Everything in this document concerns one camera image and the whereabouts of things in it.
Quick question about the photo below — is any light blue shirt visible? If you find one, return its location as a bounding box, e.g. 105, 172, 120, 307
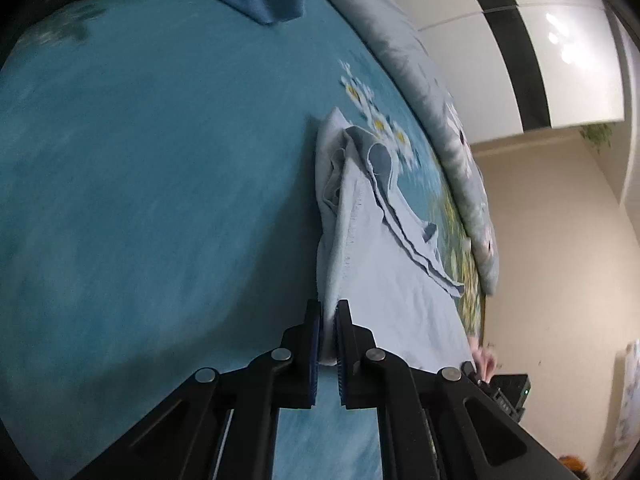
316, 108, 472, 372

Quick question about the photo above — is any person's right hand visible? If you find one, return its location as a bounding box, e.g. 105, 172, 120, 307
468, 336, 498, 382

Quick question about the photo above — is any teal floral bed blanket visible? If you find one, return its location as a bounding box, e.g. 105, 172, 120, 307
1, 0, 484, 479

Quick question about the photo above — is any green plant on wardrobe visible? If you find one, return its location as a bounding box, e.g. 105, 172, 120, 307
579, 122, 613, 152

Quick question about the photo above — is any white wardrobe with black stripe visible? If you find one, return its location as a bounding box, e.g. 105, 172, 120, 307
395, 0, 625, 144

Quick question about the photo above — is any light blue floral quilt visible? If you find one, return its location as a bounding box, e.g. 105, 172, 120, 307
330, 0, 499, 296

